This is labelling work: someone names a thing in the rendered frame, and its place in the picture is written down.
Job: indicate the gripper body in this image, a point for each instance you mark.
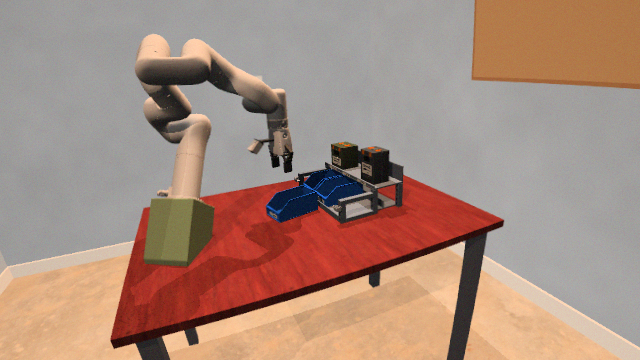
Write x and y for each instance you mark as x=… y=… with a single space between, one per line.
x=281 y=137

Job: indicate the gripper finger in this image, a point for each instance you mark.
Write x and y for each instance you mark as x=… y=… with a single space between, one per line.
x=275 y=160
x=288 y=161

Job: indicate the blue bin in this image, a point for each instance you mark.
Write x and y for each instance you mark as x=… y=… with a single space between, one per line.
x=292 y=203
x=316 y=179
x=331 y=190

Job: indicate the white shelf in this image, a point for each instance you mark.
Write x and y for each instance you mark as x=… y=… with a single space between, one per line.
x=360 y=206

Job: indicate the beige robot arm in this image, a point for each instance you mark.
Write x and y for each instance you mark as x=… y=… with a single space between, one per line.
x=154 y=66

